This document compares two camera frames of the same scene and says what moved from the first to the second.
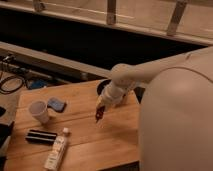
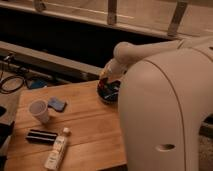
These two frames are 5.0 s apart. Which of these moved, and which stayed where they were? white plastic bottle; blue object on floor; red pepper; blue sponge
Moved: red pepper
Stayed: white plastic bottle; blue sponge; blue object on floor
